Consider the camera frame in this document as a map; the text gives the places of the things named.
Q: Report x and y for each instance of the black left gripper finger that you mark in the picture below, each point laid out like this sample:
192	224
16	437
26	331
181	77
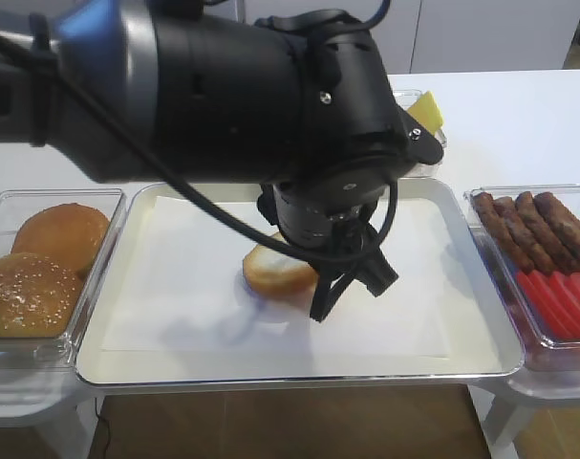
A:
329	288

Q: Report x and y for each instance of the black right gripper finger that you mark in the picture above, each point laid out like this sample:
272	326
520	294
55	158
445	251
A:
375	273

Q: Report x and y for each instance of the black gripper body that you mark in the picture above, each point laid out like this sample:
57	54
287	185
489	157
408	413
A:
343	234

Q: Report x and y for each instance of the plain bottom bun half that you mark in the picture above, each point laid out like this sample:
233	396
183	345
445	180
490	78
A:
274	275

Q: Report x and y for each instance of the black blue robot arm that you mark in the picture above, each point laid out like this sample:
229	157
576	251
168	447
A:
286	130

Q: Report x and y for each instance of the yellow cheese slices stack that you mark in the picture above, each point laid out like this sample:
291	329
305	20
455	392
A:
427	113

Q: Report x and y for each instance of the brown meat patty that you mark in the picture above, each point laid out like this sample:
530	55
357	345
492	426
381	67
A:
483	203
548	252
523	236
561	220

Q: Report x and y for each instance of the silver metal baking tray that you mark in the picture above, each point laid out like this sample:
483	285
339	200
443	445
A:
483	341

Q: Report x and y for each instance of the white parchment paper sheet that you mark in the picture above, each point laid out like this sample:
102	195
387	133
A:
185	291

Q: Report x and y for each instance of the clear patty tomato container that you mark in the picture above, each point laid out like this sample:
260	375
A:
541	353

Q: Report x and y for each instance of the red tomato slices row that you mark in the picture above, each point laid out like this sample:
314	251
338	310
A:
554	300

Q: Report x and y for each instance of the brown plain bun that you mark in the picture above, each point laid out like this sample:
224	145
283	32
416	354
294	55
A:
70	234

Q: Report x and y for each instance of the sesame seed top bun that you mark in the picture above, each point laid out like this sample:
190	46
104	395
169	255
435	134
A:
37	296

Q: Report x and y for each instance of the clear bun container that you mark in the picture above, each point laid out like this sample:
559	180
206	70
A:
16	207

